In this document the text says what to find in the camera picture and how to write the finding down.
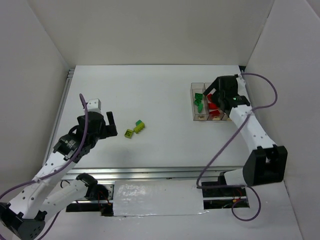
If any lime long lego brick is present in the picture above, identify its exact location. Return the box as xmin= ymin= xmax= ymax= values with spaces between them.
xmin=133 ymin=122 xmax=145 ymax=134

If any clear left container bin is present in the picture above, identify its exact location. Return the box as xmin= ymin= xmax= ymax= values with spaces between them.
xmin=190 ymin=82 xmax=209 ymax=121

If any green square lego brick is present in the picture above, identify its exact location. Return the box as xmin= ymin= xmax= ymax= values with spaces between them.
xmin=194 ymin=92 xmax=203 ymax=101

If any aluminium table edge rail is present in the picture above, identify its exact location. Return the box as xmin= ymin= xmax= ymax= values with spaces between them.
xmin=61 ymin=166 xmax=251 ymax=181

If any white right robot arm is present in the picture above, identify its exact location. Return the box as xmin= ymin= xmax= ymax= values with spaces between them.
xmin=203 ymin=74 xmax=288 ymax=188

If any white foil cover sheet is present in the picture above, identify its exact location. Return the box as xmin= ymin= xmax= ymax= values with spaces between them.
xmin=113 ymin=180 xmax=205 ymax=217

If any red long lego brick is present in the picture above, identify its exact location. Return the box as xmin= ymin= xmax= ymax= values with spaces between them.
xmin=208 ymin=103 xmax=219 ymax=110

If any lime square lego brick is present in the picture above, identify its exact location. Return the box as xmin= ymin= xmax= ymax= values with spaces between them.
xmin=124 ymin=129 xmax=134 ymax=139

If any green curved lego brick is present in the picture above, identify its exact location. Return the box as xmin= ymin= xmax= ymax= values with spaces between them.
xmin=197 ymin=103 xmax=204 ymax=113

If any clear middle container bin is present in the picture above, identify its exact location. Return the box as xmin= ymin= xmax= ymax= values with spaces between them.
xmin=206 ymin=88 xmax=224 ymax=121

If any green small lego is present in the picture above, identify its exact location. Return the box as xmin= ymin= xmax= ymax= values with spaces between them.
xmin=194 ymin=99 xmax=202 ymax=106

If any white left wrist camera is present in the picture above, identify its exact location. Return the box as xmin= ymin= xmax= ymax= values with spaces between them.
xmin=86 ymin=98 xmax=102 ymax=114

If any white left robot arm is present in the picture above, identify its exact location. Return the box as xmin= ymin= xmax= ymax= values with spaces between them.
xmin=0 ymin=111 xmax=118 ymax=240

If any left aluminium side rail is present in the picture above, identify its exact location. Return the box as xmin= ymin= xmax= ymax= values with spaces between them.
xmin=42 ymin=69 xmax=75 ymax=166

